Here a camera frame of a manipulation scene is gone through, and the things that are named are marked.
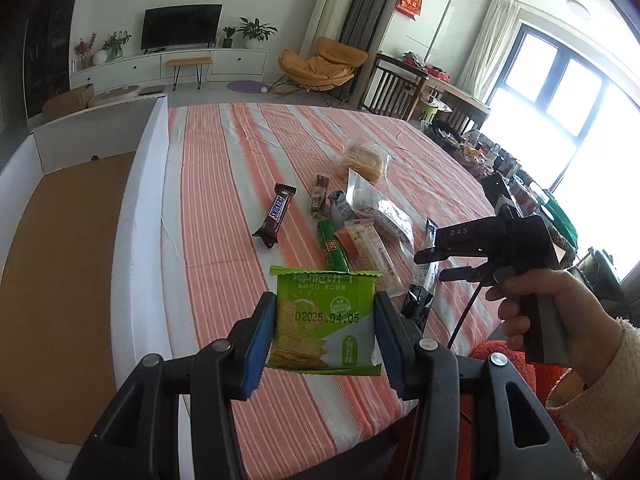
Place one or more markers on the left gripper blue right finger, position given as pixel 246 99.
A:
pixel 421 369

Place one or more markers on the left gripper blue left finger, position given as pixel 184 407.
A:
pixel 137 435

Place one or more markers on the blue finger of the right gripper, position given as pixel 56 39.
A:
pixel 480 274
pixel 436 254

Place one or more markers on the long black clear snack packet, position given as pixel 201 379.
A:
pixel 425 274

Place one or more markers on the small black snack packet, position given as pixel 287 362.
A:
pixel 417 305

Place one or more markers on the beige wafer snack packet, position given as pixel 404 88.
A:
pixel 366 251

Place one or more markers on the clear bag brown hawthorn slices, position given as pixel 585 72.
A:
pixel 368 202

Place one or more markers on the green sausage stick snack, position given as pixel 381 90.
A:
pixel 332 248

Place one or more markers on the grey white snack pouch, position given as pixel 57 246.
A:
pixel 339 210

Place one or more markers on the bagged bread loaf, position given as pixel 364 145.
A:
pixel 365 158

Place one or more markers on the green cracker packet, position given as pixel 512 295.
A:
pixel 325 322

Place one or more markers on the brown red date snack bar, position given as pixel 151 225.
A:
pixel 318 195

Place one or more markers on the snickers chocolate bar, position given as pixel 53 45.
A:
pixel 268 231

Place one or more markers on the cream fleece sleeve forearm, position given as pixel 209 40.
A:
pixel 604 417

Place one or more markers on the person's right hand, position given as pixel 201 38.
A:
pixel 592 337

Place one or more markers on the cluttered wooden side table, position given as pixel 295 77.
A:
pixel 577 135

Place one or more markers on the white cardboard box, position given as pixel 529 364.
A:
pixel 81 276

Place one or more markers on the dark wooden chair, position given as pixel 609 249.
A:
pixel 393 88

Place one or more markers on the white window curtain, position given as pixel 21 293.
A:
pixel 489 50

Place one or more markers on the striped orange white tablecloth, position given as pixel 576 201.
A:
pixel 223 163

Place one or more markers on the orange lounge chair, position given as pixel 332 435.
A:
pixel 331 67

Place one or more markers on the purple round floor mat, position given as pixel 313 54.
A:
pixel 246 86

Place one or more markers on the white standing air conditioner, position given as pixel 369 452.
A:
pixel 327 20

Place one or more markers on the white tv cabinet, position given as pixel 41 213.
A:
pixel 147 69

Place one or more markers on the grey curtain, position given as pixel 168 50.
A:
pixel 365 26

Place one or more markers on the large green potted plant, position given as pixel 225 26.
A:
pixel 255 32

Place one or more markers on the small dark potted plant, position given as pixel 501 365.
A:
pixel 229 32

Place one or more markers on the small wooden bench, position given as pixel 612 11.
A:
pixel 199 65

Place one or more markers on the black flat television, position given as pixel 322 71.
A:
pixel 173 26

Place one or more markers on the brown cardboard box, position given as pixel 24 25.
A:
pixel 67 103

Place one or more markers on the green plant white vase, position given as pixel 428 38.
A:
pixel 112 47

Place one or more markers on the red flower vase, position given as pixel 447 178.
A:
pixel 83 50

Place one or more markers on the dark glass display cabinet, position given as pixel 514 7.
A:
pixel 46 53

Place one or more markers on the red wall decoration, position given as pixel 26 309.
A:
pixel 409 8

